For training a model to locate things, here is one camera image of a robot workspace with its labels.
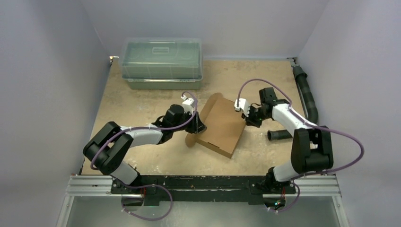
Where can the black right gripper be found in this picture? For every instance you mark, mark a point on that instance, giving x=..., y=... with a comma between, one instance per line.
x=251, y=115

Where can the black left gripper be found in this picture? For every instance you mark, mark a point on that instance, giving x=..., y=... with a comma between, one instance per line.
x=196, y=126

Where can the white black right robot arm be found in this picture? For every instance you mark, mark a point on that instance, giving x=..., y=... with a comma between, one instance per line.
x=311, y=149

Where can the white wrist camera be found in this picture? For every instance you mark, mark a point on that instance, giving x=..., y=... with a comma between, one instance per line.
x=189, y=104
x=243, y=106

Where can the brown cardboard box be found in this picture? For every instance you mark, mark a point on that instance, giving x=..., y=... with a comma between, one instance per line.
x=224, y=126

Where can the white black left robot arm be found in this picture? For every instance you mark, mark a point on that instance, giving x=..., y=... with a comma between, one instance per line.
x=107, y=149

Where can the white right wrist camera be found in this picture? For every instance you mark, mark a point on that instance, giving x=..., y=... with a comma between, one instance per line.
x=243, y=106

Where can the clear plastic storage bin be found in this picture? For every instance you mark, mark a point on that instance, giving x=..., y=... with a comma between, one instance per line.
x=162, y=63

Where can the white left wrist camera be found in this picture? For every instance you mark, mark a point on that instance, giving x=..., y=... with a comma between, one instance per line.
x=189, y=104

